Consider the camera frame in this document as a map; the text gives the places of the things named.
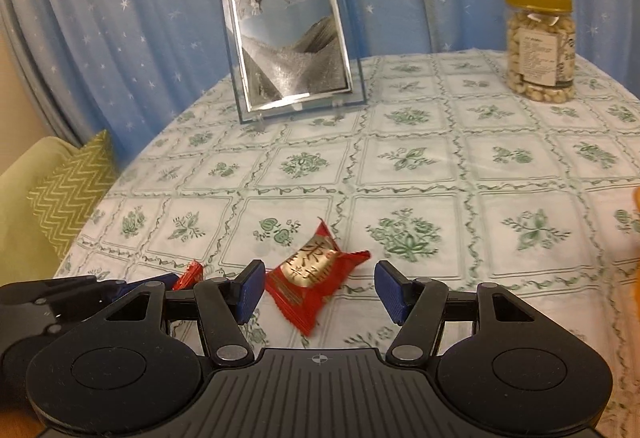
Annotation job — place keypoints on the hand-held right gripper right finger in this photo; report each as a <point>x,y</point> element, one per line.
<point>390,292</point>

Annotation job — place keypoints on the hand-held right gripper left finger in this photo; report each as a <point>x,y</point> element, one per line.
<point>252,290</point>

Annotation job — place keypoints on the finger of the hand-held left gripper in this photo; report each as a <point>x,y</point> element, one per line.
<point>135,282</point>

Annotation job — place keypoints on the small red candy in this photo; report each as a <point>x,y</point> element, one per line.
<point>189,274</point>

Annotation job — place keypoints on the red packet with gold circle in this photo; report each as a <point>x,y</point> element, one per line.
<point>312,283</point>

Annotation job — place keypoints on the orange plastic tray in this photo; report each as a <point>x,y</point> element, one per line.
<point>634,290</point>

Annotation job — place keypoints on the green zigzag cushion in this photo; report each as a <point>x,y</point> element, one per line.
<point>70,193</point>

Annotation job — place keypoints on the white green floral tablecloth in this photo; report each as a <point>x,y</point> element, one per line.
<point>450,178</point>

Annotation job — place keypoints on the blue star-print curtain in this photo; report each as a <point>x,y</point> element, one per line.
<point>125,8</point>

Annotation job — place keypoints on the clear jar with gold lid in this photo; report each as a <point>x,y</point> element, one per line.
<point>540,48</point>

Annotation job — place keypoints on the glass picture frame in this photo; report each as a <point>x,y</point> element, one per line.
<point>290,38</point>

